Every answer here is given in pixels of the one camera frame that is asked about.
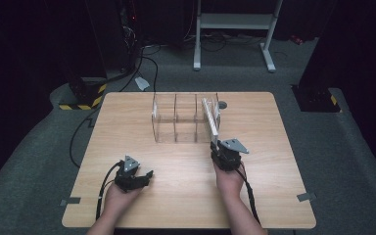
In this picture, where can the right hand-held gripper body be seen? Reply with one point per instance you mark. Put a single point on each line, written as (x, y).
(230, 156)

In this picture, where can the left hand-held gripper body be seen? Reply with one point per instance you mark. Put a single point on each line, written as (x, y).
(128, 176)

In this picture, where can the green picture book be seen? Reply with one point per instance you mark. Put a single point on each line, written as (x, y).
(210, 119)

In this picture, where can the clear acrylic divided organizer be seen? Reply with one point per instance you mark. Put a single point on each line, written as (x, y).
(179, 117)

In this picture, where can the person's right hand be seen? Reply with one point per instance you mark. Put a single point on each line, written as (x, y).
(229, 182)

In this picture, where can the person's left hand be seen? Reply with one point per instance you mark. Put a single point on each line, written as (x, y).
(119, 202)

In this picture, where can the grey table grommet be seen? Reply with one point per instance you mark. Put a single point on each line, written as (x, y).
(222, 105)

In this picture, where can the grey tape strip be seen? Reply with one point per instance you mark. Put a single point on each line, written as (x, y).
(306, 197)
(71, 201)

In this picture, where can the yellow black striped base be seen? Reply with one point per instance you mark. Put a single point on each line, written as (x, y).
(91, 101)

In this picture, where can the white paper scrap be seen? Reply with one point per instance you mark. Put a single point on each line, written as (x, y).
(142, 83)

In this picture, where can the black base with yellow mark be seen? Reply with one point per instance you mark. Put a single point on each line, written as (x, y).
(316, 99)

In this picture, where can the white metal stand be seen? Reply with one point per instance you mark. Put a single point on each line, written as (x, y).
(235, 21)

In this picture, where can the dark equipment rack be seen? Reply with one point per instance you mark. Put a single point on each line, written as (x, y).
(129, 32)

